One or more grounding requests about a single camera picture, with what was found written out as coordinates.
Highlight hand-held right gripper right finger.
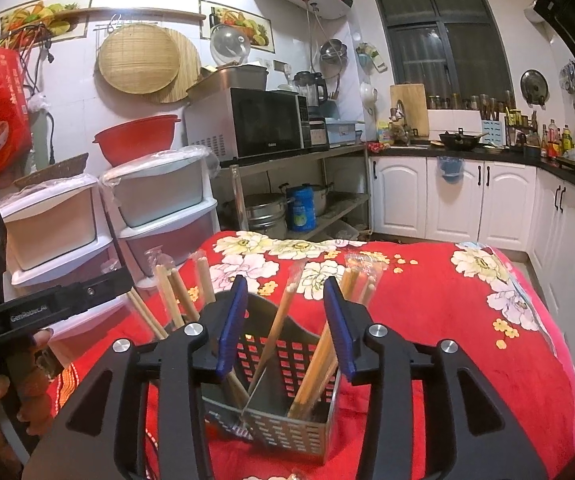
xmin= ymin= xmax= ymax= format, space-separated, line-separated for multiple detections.
xmin=322 ymin=275 xmax=549 ymax=480

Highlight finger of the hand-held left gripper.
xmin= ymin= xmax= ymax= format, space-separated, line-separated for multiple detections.
xmin=60 ymin=266 xmax=134 ymax=318

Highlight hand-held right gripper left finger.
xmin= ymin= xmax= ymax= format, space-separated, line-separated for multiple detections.
xmin=21 ymin=275 xmax=249 ymax=480

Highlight perforated metal utensil holder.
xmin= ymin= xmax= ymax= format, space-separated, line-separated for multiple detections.
xmin=200 ymin=290 xmax=343 ymax=453

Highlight white plastic drawer unit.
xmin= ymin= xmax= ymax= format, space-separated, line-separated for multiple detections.
xmin=0 ymin=172 xmax=118 ymax=361
xmin=100 ymin=145 xmax=218 ymax=288

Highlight red floral tablecloth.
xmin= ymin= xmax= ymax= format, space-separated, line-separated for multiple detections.
xmin=47 ymin=230 xmax=575 ymax=480

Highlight steel stock pot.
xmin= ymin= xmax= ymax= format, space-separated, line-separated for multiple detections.
xmin=224 ymin=192 xmax=288 ymax=238

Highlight blue tin can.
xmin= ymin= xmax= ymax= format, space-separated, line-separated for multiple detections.
xmin=286 ymin=186 xmax=317 ymax=232

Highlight red plastic basin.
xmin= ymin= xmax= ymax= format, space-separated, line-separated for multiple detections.
xmin=92 ymin=114 xmax=182 ymax=167

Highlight metal shelf rack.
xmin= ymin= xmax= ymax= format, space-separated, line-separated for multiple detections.
xmin=216 ymin=144 xmax=373 ymax=241

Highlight blue hanging holder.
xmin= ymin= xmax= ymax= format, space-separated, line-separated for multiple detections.
xmin=437 ymin=156 xmax=463 ymax=183

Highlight small black appliance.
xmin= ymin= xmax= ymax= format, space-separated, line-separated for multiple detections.
xmin=309 ymin=116 xmax=331 ymax=152

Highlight pale blue box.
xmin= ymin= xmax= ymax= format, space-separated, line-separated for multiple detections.
xmin=326 ymin=119 xmax=367 ymax=146

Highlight white kitchen cabinets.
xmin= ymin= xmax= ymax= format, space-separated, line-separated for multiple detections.
xmin=370 ymin=156 xmax=575 ymax=386

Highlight silver microwave oven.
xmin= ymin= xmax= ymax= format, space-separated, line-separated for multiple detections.
xmin=183 ymin=86 xmax=311 ymax=162

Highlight metal faucet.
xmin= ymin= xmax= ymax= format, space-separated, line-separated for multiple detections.
xmin=390 ymin=99 xmax=413 ymax=141

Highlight black wok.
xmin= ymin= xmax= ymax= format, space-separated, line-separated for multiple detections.
xmin=439 ymin=130 xmax=488 ymax=152

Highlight wooden cutting board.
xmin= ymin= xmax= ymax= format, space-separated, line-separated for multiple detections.
xmin=390 ymin=83 xmax=431 ymax=138

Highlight round bamboo tray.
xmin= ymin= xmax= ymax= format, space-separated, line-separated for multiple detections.
xmin=157 ymin=27 xmax=201 ymax=104
xmin=98 ymin=25 xmax=180 ymax=95

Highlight white hanging pot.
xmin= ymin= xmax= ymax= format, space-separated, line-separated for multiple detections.
xmin=360 ymin=81 xmax=379 ymax=118

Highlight black blender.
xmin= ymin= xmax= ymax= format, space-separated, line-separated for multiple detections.
xmin=293 ymin=71 xmax=329 ymax=107

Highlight metal tray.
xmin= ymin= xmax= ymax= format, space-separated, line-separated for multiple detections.
xmin=186 ymin=64 xmax=269 ymax=102

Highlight blue knife block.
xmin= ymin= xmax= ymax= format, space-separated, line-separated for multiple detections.
xmin=481 ymin=119 xmax=507 ymax=148

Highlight row of glass jars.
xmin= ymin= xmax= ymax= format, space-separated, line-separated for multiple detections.
xmin=427 ymin=91 xmax=515 ymax=111

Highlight hanging metal strainer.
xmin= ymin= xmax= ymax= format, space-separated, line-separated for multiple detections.
xmin=320 ymin=38 xmax=348 ymax=81

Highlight glass pot lid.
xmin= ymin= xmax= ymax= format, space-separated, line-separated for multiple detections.
xmin=210 ymin=24 xmax=253 ymax=66

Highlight long wooden rolling pin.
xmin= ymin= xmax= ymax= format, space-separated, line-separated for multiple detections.
xmin=4 ymin=6 xmax=207 ymax=21

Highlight row of condiment bottles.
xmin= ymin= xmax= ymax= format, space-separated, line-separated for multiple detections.
xmin=540 ymin=120 xmax=575 ymax=161

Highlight round metal pot lid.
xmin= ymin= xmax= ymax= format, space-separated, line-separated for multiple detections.
xmin=520 ymin=69 xmax=549 ymax=106

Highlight dark window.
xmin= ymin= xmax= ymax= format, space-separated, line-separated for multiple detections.
xmin=370 ymin=0 xmax=513 ymax=98

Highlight steel pot with handles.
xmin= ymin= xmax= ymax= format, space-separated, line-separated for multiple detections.
xmin=312 ymin=183 xmax=335 ymax=216

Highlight fruit wall poster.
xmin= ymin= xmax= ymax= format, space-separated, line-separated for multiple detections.
xmin=0 ymin=0 xmax=93 ymax=46
xmin=198 ymin=0 xmax=272 ymax=53

